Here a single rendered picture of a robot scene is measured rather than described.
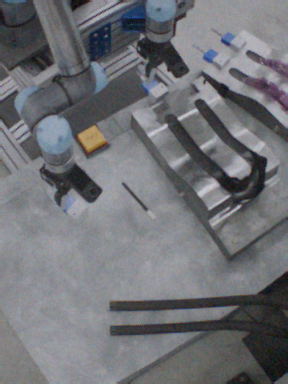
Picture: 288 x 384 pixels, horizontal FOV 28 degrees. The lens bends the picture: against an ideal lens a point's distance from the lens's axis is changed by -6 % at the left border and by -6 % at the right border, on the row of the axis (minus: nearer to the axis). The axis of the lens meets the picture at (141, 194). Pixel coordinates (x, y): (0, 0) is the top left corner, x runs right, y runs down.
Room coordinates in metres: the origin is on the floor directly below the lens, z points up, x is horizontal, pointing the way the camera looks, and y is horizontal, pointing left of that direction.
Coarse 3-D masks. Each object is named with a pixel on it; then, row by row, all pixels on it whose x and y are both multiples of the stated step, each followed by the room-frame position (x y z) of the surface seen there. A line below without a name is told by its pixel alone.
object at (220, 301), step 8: (224, 296) 0.36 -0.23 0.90; (232, 296) 0.35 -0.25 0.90; (240, 296) 0.35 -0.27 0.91; (112, 304) 0.34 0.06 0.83; (120, 304) 0.34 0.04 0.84; (128, 304) 0.34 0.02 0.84; (136, 304) 0.34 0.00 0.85; (144, 304) 0.34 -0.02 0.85; (152, 304) 0.34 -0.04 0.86; (160, 304) 0.34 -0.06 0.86; (168, 304) 0.34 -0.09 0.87; (176, 304) 0.34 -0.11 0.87; (184, 304) 0.34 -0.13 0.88; (192, 304) 0.34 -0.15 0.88; (200, 304) 0.34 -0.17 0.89; (208, 304) 0.33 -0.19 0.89; (216, 304) 0.33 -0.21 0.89; (224, 304) 0.33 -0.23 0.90; (232, 304) 0.33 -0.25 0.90; (240, 304) 0.33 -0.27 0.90
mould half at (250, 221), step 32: (192, 96) 0.96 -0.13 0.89; (160, 128) 0.84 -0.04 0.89; (192, 128) 0.85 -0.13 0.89; (160, 160) 0.76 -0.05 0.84; (192, 160) 0.74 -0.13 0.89; (224, 160) 0.74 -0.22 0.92; (192, 192) 0.64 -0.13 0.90; (224, 192) 0.64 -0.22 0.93; (224, 224) 0.57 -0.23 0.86; (256, 224) 0.58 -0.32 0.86
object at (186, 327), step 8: (208, 320) 0.29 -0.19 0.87; (112, 328) 0.27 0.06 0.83; (120, 328) 0.27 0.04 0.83; (128, 328) 0.27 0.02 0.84; (136, 328) 0.27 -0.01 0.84; (144, 328) 0.27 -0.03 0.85; (152, 328) 0.27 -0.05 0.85; (160, 328) 0.27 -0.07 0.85; (168, 328) 0.27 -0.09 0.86; (176, 328) 0.27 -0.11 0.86; (184, 328) 0.27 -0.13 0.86; (192, 328) 0.27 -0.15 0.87; (200, 328) 0.27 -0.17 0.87
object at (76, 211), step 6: (72, 198) 0.63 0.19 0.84; (66, 204) 0.61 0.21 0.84; (72, 204) 0.61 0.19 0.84; (78, 204) 0.61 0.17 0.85; (84, 204) 0.61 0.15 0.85; (66, 210) 0.59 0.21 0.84; (72, 210) 0.59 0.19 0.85; (78, 210) 0.59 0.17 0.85; (84, 210) 0.59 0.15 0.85; (72, 216) 0.57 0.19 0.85; (78, 216) 0.57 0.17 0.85; (84, 216) 0.59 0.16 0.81; (78, 222) 0.57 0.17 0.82
